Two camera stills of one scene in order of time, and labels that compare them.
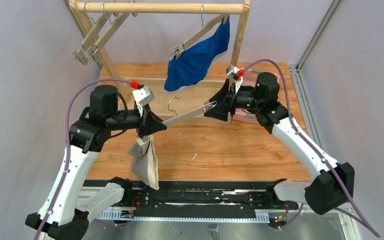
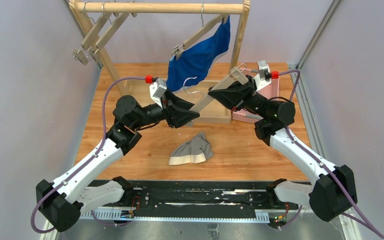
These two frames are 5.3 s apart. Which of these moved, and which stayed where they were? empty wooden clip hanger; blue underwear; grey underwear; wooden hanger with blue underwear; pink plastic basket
Moved: grey underwear
Stayed: pink plastic basket; empty wooden clip hanger; wooden hanger with blue underwear; blue underwear
